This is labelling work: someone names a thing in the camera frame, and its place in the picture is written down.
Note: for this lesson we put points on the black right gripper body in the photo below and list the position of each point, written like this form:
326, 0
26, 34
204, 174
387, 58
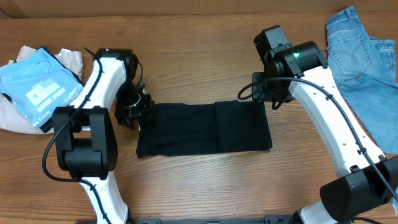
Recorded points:
265, 88

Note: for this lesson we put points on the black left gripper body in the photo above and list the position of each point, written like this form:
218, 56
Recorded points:
130, 102

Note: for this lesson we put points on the black t-shirt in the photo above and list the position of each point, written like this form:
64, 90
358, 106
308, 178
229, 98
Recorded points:
182, 130

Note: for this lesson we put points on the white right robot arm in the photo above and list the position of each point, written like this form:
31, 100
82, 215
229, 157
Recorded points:
365, 177

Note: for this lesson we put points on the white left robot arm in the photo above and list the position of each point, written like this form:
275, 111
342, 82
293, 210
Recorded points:
84, 148

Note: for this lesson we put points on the light blue printed t-shirt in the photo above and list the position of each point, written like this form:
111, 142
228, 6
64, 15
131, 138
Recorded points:
38, 85

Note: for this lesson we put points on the blue denim jeans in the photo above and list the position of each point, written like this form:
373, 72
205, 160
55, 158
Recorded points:
364, 69

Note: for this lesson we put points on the pale pink folded garment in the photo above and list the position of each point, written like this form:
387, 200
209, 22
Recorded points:
11, 119

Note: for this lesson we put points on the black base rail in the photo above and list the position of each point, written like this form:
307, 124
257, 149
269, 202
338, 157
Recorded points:
268, 219

